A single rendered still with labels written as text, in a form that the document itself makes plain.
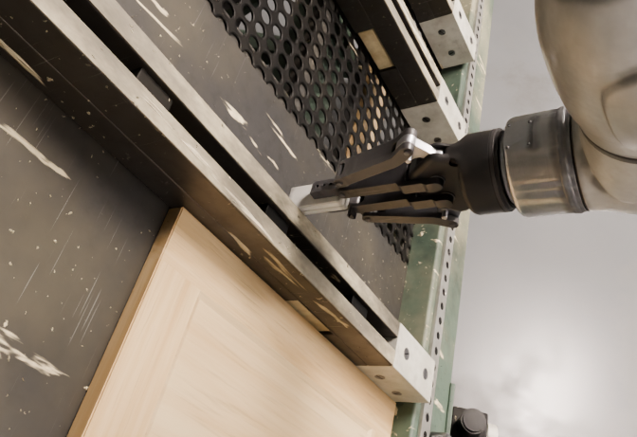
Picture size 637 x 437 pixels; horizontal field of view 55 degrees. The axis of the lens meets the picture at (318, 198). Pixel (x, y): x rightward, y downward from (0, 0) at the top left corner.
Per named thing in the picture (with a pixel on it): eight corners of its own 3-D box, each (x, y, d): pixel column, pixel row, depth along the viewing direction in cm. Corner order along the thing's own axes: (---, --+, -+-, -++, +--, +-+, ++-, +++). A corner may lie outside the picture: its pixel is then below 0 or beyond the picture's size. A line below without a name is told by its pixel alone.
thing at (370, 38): (378, 70, 101) (395, 65, 100) (356, 33, 96) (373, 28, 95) (382, 58, 103) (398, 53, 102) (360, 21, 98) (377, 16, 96)
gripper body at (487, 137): (527, 165, 59) (436, 179, 64) (500, 105, 54) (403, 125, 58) (524, 230, 55) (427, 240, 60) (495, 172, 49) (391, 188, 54)
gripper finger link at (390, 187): (445, 191, 56) (440, 182, 55) (337, 205, 62) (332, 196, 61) (449, 159, 58) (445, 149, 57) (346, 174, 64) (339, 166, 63)
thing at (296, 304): (312, 332, 75) (333, 332, 74) (278, 300, 70) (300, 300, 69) (318, 310, 77) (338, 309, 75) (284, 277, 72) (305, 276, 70)
